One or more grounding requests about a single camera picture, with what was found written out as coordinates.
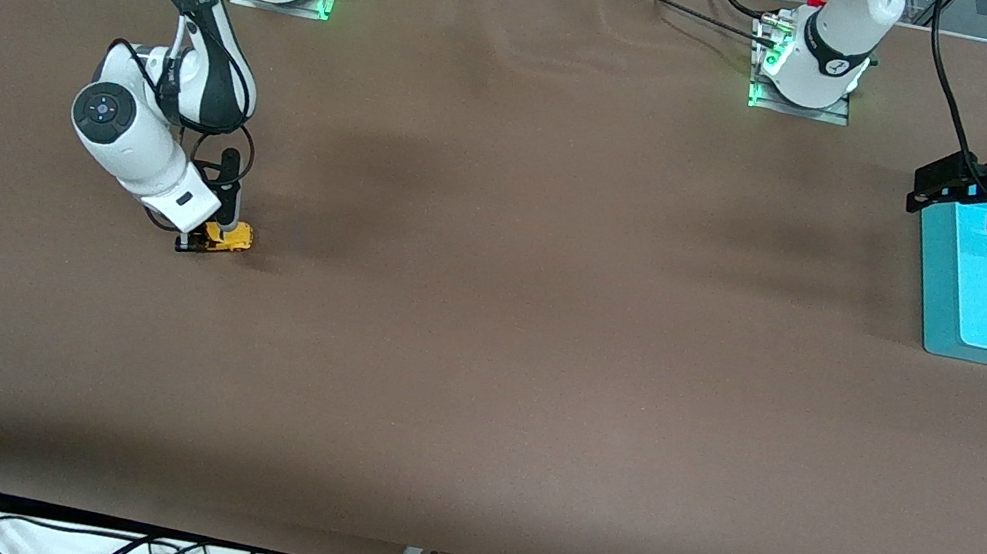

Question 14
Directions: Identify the yellow toy beetle car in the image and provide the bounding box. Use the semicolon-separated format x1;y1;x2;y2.
193;215;258;264

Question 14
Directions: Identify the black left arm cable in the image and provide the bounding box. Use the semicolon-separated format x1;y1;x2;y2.
903;0;987;193

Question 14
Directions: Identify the black cable on table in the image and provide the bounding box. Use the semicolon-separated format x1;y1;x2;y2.
591;0;792;45

